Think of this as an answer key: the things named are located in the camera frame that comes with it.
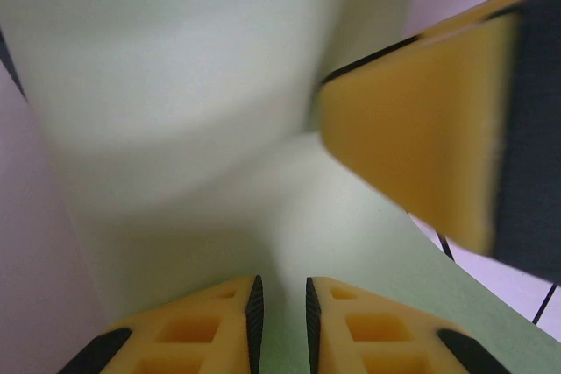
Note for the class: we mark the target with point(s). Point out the light green cloth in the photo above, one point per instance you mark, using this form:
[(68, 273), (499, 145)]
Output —
[(175, 85)]

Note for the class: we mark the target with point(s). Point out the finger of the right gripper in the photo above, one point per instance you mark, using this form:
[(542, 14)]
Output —
[(416, 129), (504, 6)]

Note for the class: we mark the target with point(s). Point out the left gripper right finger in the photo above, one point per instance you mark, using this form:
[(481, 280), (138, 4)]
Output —
[(385, 334)]

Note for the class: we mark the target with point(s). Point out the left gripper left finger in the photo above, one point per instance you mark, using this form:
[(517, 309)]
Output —
[(188, 334)]

